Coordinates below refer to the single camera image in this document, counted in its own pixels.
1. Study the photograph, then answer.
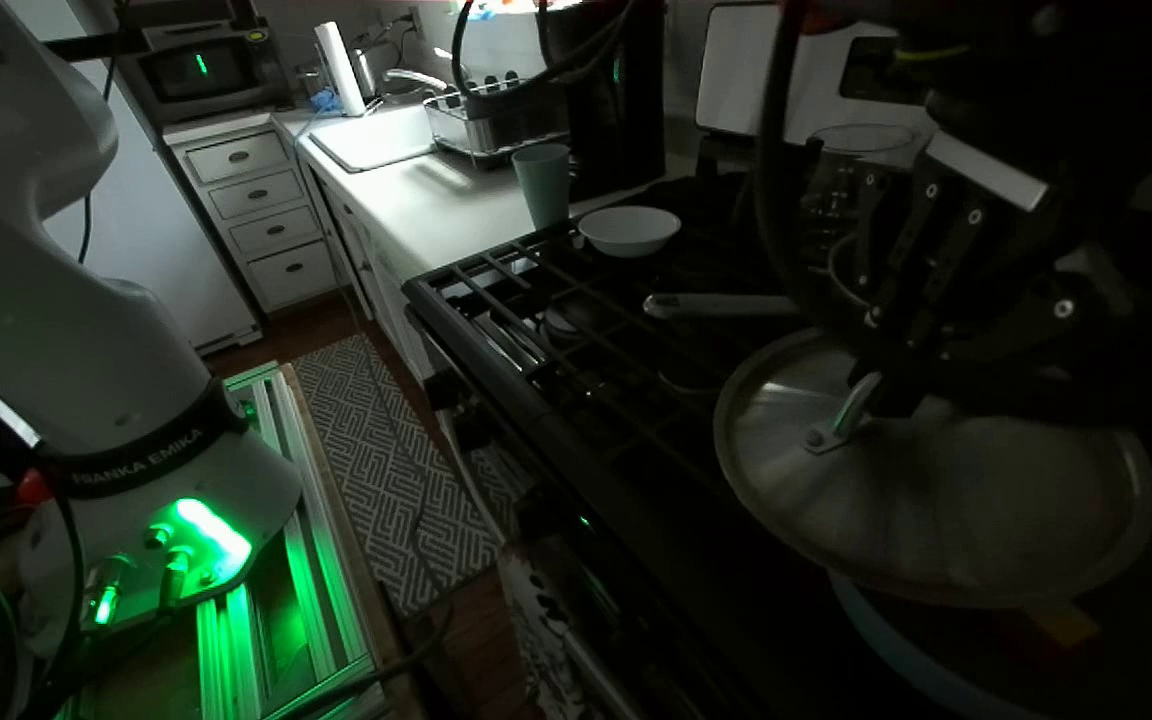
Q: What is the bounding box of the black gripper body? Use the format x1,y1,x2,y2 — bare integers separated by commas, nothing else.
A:
892,50,1152,314

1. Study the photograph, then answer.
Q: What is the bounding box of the silver round lid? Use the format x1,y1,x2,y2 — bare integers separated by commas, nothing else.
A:
708,325,1152,611

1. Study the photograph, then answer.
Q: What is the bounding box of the white bowl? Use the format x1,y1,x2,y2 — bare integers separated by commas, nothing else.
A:
574,200,683,265

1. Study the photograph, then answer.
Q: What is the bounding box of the blue bowl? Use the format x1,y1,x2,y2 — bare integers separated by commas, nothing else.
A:
822,569,1152,720

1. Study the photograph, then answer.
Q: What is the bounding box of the black gas stove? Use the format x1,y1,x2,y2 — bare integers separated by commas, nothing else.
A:
399,5,1152,720

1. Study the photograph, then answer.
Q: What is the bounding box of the yellow flat piece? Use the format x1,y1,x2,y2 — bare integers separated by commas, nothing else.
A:
1028,596,1102,650

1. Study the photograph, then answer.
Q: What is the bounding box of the black coffee maker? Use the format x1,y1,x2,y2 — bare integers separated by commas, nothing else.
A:
556,0,670,209

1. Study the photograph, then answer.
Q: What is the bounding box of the pale plastic cup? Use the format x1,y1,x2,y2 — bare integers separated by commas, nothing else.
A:
508,136,579,233

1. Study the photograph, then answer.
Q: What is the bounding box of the dish rack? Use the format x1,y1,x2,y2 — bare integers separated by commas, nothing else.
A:
420,79,567,167

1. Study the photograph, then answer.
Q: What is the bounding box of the grey patterned rug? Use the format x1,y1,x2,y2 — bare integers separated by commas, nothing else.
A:
289,331,508,621

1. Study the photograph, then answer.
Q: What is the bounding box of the chrome faucet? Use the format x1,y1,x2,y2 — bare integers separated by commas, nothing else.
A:
359,48,457,103

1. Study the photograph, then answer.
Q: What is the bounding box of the kitchen sink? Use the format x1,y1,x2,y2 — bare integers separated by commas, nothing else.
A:
304,103,445,177

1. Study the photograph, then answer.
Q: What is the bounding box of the white paper towel roll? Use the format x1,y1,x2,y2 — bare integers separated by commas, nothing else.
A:
310,15,373,124

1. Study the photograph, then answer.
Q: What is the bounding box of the white drawer cabinet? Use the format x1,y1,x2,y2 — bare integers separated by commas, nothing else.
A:
159,110,346,320

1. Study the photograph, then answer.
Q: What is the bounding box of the microwave oven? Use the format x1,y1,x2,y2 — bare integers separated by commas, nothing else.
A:
120,15,295,126

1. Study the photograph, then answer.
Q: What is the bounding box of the black cable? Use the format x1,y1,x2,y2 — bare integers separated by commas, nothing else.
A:
449,0,643,103
749,0,865,331

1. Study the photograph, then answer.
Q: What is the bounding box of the aluminium robot stand frame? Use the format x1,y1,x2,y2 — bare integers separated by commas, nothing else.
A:
58,355,386,720

